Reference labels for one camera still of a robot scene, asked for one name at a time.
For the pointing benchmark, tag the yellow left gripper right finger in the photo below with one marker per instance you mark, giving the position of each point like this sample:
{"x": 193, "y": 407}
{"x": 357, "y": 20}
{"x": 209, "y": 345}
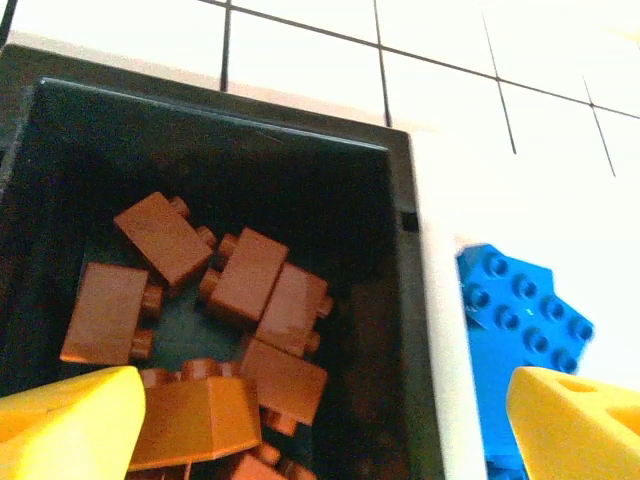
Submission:
{"x": 565, "y": 440}

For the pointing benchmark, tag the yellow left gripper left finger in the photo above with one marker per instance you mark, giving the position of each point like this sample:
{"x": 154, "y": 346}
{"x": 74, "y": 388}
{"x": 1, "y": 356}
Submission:
{"x": 65, "y": 435}

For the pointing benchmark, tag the blue long lego brick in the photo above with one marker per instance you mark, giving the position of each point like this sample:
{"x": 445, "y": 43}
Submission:
{"x": 520, "y": 310}

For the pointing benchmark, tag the white plastic container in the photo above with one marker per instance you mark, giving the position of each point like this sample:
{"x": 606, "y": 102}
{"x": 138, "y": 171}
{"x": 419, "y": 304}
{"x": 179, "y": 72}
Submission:
{"x": 445, "y": 300}

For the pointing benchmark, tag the black plastic container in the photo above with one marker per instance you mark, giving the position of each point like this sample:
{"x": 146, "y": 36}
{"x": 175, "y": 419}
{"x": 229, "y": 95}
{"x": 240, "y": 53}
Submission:
{"x": 250, "y": 165}

